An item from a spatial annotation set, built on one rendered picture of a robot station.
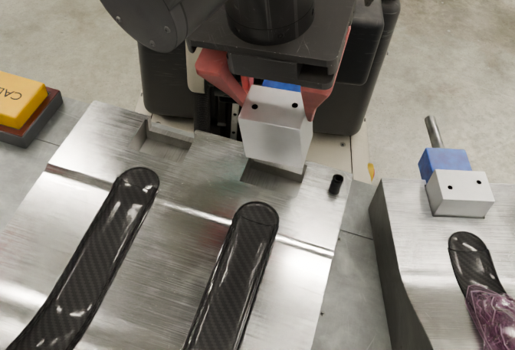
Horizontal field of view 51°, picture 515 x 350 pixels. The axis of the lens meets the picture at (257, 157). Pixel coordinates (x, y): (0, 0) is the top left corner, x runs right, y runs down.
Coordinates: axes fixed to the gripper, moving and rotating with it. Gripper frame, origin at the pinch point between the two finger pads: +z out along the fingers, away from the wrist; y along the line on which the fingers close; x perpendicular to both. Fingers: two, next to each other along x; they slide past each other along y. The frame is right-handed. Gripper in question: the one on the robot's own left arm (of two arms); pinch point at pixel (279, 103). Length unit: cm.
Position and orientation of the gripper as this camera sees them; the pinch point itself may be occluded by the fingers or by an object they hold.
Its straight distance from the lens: 43.2
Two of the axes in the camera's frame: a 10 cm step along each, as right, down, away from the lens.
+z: 1.0, 5.5, 8.3
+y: 9.5, 1.9, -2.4
